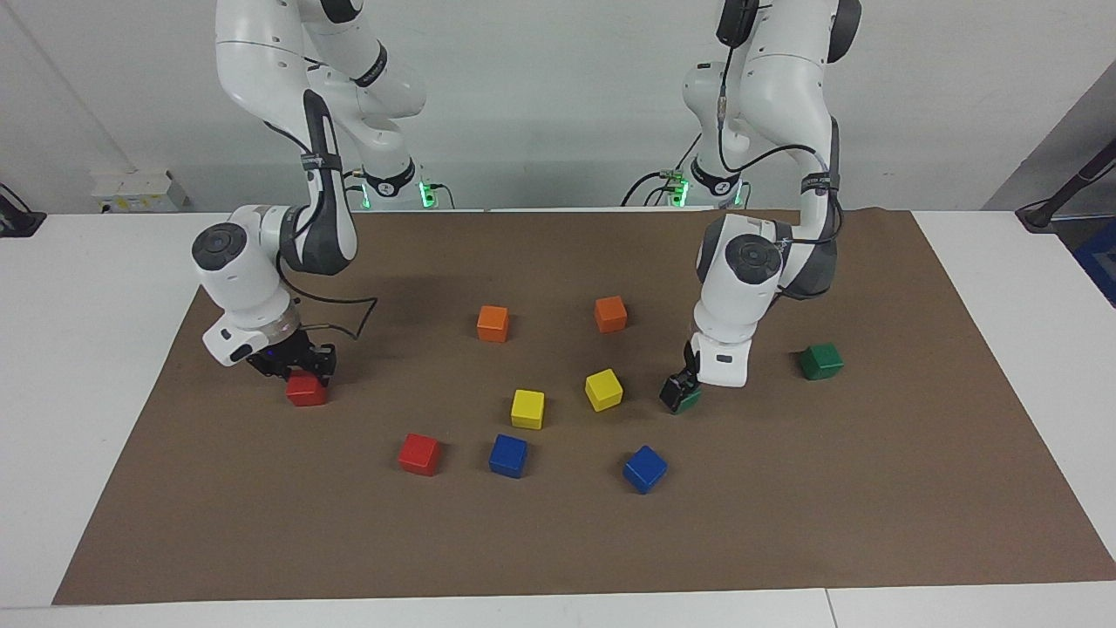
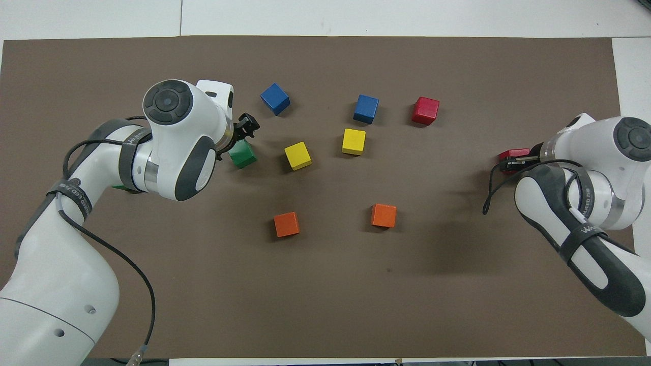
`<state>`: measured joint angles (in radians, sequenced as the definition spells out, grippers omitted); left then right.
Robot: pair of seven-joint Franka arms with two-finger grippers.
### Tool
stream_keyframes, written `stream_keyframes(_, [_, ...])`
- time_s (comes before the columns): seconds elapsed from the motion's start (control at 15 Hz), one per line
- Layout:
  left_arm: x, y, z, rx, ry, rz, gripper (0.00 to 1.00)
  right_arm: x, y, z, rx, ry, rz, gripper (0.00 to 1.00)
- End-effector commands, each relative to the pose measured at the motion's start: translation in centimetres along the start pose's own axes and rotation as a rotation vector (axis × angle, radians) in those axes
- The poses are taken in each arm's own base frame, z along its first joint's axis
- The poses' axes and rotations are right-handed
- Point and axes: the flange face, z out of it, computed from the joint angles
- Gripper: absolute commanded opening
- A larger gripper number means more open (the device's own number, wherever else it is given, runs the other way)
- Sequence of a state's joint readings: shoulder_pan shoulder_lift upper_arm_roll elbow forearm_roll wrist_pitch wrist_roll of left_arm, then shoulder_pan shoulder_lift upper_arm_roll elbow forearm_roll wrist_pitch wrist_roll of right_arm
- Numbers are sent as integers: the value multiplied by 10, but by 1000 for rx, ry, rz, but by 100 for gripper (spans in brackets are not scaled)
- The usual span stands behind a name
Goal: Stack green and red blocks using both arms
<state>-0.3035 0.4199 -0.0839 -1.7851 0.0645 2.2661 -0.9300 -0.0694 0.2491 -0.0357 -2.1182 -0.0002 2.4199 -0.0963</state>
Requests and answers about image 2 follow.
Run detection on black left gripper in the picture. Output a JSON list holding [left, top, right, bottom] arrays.
[[216, 113, 261, 161]]

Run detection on blue wooden cube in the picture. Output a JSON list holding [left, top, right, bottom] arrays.
[[353, 94, 379, 125], [260, 83, 291, 116]]

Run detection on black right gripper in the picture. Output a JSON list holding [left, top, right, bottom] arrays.
[[500, 143, 546, 171]]

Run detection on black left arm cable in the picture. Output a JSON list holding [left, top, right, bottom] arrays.
[[57, 116, 157, 366]]

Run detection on black floor cable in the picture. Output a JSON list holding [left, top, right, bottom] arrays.
[[109, 358, 169, 366]]

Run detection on brown table mat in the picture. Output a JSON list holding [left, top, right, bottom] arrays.
[[0, 36, 647, 359]]

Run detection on green cube stack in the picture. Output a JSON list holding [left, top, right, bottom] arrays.
[[228, 139, 257, 169]]

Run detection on orange wooden cube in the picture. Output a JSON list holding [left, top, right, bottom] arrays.
[[274, 211, 301, 238], [371, 203, 397, 228]]

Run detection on yellow wooden cube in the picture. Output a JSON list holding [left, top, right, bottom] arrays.
[[284, 142, 312, 171], [342, 128, 367, 156]]

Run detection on red wooden cube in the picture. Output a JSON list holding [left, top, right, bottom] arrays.
[[411, 97, 440, 126], [497, 148, 532, 175]]

